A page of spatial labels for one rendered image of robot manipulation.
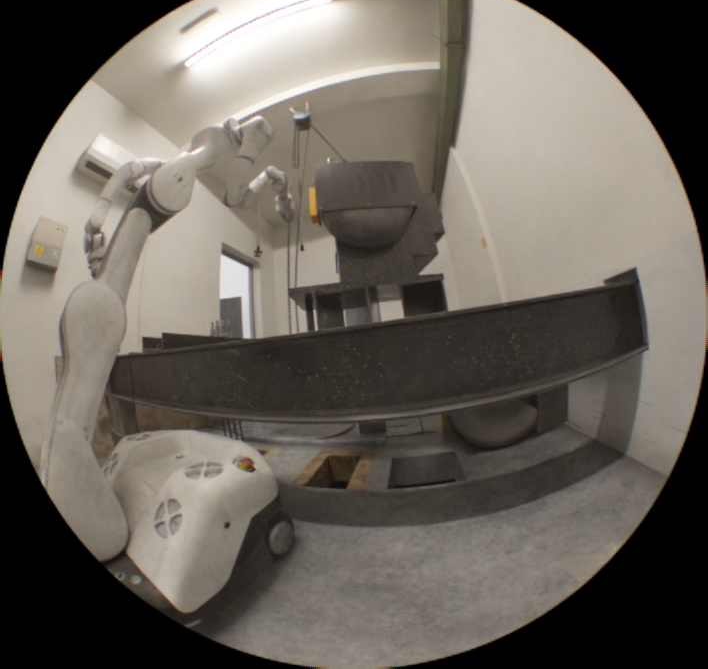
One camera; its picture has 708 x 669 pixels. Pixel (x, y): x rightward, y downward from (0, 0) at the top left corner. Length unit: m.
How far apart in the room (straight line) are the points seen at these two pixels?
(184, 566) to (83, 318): 0.48
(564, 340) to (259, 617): 1.08
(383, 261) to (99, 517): 1.28
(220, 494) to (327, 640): 0.40
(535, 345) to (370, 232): 0.75
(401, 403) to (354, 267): 0.66
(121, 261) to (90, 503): 0.52
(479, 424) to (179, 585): 1.20
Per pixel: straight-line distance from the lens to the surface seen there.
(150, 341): 1.28
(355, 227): 1.04
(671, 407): 1.03
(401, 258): 1.15
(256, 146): 0.98
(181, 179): 0.80
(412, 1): 2.41
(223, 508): 0.54
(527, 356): 0.75
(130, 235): 0.69
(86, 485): 0.58
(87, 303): 0.56
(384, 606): 0.68
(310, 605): 0.71
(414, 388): 0.66
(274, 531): 0.73
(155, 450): 0.88
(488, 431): 1.26
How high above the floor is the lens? 0.60
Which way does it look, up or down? 8 degrees up
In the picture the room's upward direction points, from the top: 7 degrees counter-clockwise
